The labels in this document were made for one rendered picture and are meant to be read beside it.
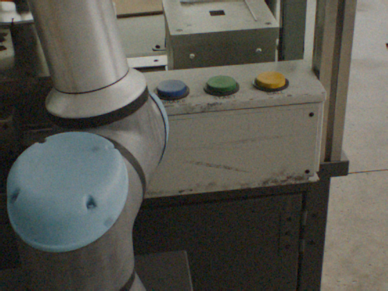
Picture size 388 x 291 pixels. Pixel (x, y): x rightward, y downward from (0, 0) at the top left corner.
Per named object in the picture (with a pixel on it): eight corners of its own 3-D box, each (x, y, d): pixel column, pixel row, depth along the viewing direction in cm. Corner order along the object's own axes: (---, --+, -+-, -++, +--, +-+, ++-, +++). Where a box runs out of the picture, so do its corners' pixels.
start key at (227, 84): (233, 86, 98) (233, 73, 97) (237, 99, 95) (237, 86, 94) (205, 89, 98) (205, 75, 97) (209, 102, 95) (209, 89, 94)
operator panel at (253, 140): (301, 143, 111) (306, 58, 103) (319, 181, 102) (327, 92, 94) (127, 159, 109) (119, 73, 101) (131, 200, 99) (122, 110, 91)
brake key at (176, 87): (184, 90, 98) (183, 77, 97) (188, 103, 94) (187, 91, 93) (156, 93, 97) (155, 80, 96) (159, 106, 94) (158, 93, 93)
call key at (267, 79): (280, 82, 99) (281, 69, 98) (287, 95, 96) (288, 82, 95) (253, 84, 99) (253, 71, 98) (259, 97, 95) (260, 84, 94)
